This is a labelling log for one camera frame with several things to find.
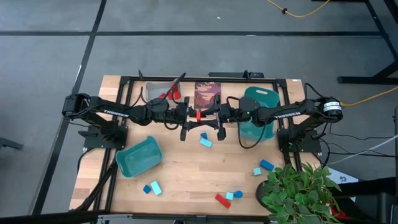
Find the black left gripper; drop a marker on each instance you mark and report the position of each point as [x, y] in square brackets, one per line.
[183, 113]

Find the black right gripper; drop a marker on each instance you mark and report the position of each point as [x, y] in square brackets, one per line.
[230, 113]

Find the red rectangular block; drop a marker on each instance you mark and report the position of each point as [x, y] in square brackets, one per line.
[198, 116]
[222, 201]

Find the light blue rectangular block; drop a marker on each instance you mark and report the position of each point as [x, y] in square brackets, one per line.
[206, 142]
[156, 188]

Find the light blue cube block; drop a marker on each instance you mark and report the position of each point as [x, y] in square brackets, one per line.
[257, 171]
[229, 196]

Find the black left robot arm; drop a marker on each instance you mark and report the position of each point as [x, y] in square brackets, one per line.
[115, 112]

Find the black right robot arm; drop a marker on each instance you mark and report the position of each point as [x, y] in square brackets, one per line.
[286, 113]

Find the dark blue triangular block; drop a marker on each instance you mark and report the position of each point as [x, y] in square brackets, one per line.
[204, 136]

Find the landscape art postcard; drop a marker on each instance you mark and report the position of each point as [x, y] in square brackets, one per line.
[206, 91]

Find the black bar device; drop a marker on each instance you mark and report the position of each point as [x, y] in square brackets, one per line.
[230, 75]

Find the light grey plastic bin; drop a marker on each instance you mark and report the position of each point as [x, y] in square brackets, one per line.
[154, 90]

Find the teal plastic tub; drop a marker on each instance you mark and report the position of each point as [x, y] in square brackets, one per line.
[140, 158]

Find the dark blue rectangular block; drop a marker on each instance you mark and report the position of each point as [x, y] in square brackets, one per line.
[267, 165]

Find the dark blue round block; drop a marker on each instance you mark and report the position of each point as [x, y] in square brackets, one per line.
[238, 194]

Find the small dark blue block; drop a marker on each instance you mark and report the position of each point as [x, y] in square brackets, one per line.
[146, 189]

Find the black plant pot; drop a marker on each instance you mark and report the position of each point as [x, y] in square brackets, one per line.
[259, 193]

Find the artificial green plant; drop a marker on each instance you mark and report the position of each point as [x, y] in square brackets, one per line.
[298, 196]

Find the white printed paper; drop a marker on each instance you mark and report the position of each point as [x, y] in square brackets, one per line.
[345, 178]

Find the black stand leg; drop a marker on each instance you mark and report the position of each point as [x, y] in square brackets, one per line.
[357, 80]

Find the grey furniture foot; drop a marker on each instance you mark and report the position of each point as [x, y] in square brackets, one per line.
[9, 143]

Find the black equipment box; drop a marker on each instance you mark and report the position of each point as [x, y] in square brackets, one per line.
[379, 205]

